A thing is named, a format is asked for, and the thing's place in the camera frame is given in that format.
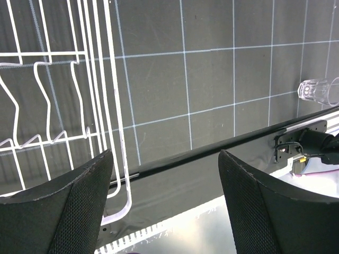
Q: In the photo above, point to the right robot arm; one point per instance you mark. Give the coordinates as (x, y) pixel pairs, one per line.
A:
(314, 144)

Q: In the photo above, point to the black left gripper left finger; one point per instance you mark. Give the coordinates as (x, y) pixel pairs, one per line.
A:
(62, 215)

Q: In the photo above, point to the black grid mat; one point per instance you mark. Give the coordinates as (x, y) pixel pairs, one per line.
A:
(198, 72)

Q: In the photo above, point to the white wire dish rack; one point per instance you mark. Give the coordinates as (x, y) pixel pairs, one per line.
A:
(62, 95)

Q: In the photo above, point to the white slotted cable duct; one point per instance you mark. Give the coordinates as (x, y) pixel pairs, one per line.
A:
(165, 225)

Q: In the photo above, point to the clear drinking glass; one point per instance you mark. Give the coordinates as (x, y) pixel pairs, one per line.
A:
(321, 91)

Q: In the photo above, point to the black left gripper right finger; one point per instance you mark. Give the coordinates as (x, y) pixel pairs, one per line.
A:
(268, 215)

